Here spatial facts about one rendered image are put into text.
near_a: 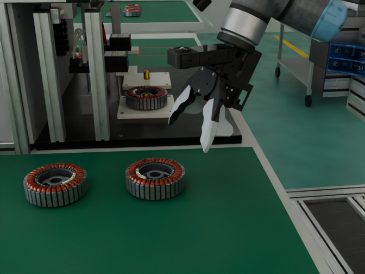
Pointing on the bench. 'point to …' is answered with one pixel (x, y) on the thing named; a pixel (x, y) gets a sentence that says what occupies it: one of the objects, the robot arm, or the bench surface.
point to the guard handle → (202, 4)
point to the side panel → (10, 95)
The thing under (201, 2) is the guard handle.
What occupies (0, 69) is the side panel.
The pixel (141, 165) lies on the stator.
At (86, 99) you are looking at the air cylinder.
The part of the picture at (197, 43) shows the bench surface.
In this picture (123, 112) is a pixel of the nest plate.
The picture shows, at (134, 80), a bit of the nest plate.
